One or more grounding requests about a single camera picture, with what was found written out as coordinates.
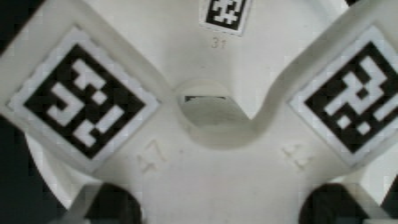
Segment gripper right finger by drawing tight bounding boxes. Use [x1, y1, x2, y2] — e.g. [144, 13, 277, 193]
[299, 181, 398, 224]

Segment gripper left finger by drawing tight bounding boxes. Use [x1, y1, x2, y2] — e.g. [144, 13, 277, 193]
[55, 183, 142, 224]

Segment white cross-shaped table base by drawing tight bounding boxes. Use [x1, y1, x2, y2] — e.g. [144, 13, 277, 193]
[0, 0, 398, 224]

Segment white cylindrical table leg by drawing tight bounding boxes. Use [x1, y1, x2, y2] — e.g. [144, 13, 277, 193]
[178, 82, 249, 128]

